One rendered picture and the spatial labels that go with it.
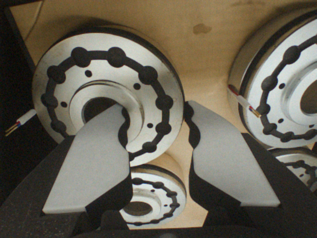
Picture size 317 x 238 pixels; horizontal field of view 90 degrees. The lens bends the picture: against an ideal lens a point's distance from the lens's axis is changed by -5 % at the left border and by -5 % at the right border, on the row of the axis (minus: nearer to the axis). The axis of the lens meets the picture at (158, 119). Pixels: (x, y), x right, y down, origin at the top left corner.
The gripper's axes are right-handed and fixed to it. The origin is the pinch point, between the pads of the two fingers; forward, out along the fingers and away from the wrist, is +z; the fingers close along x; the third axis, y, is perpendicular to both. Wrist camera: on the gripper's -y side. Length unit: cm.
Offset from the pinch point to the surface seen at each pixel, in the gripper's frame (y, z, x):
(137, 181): 7.8, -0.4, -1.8
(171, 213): 13.6, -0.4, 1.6
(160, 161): 6.6, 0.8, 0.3
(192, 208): 17.6, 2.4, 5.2
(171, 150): 6.6, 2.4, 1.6
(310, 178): 8.5, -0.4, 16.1
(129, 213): 12.3, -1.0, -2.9
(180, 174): 8.6, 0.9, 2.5
